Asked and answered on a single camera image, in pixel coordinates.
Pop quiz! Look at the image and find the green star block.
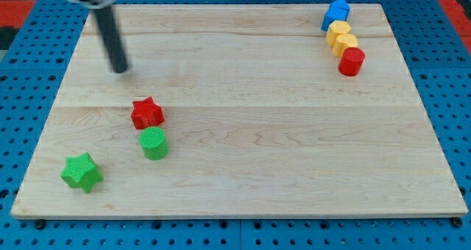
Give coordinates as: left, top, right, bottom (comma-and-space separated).
60, 152, 104, 193

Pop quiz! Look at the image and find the blue house-shaped block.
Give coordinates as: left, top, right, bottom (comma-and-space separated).
321, 0, 350, 32

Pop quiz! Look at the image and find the red star block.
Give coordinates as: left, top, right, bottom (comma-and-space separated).
130, 96, 165, 129

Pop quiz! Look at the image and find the green cylinder block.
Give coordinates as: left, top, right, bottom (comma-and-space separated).
138, 126, 169, 160

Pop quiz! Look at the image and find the red cylinder block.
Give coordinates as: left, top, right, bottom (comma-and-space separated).
338, 47, 366, 76

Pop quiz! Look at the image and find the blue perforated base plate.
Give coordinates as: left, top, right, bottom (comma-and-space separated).
1, 0, 470, 249

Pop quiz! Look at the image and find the yellow block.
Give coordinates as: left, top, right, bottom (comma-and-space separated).
325, 21, 352, 46
332, 33, 358, 57

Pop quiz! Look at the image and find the lower yellow block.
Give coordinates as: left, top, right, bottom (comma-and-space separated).
332, 33, 358, 57

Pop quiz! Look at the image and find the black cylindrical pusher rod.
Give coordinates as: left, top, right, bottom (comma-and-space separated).
93, 5, 129, 74

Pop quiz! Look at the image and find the wooden board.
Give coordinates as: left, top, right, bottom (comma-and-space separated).
11, 4, 468, 220

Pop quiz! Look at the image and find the upper yellow block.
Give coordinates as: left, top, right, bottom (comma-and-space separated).
325, 21, 352, 46

